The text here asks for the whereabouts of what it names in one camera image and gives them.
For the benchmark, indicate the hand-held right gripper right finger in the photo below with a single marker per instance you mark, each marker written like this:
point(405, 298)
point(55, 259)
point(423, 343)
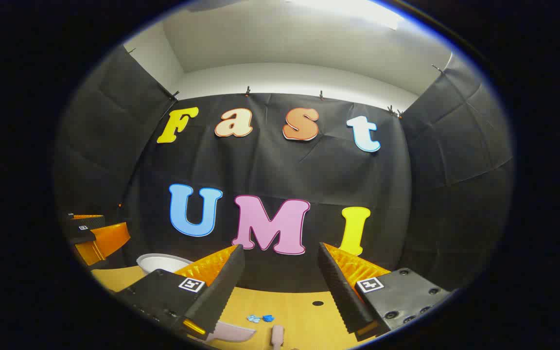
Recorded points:
point(341, 291)

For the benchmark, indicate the pale pink dustpan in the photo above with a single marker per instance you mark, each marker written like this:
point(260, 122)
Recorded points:
point(236, 333)

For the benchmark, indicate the wooden desktop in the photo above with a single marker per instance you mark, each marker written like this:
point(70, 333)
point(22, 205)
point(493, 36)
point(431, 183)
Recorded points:
point(299, 311)

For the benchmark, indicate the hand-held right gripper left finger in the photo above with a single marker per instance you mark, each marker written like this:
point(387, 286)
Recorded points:
point(221, 287)

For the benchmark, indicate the small pale pink broom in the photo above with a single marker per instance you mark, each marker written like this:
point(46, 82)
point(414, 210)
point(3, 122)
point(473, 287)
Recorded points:
point(277, 335)

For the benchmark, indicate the light blue paper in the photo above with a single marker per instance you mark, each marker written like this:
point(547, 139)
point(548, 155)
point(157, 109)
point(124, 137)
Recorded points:
point(253, 319)

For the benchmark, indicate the row of backdrop clips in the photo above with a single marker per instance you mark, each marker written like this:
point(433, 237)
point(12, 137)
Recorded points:
point(248, 91)

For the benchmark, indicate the dark blue paper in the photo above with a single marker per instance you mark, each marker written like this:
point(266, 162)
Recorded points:
point(268, 318)

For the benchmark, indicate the black backdrop cloth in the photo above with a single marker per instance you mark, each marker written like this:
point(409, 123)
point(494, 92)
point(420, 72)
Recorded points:
point(270, 165)

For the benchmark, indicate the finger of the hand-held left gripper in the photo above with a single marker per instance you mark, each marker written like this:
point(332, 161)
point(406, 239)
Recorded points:
point(88, 222)
point(107, 240)

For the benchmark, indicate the white ribbed garbage bin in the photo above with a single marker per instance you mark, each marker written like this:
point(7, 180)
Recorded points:
point(158, 262)

